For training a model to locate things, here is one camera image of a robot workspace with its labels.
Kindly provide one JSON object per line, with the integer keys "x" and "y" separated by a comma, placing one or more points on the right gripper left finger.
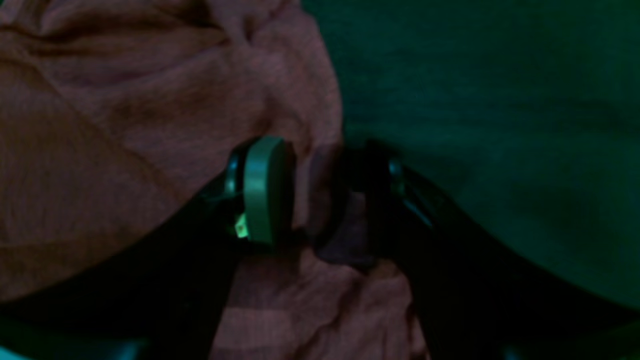
{"x": 162, "y": 298}

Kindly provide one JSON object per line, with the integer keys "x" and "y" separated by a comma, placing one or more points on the maroon long-sleeve T-shirt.
{"x": 115, "y": 112}

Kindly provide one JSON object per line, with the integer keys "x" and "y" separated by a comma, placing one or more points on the black table cloth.
{"x": 525, "y": 111}

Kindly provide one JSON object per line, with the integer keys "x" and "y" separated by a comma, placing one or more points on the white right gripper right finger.
{"x": 475, "y": 298}

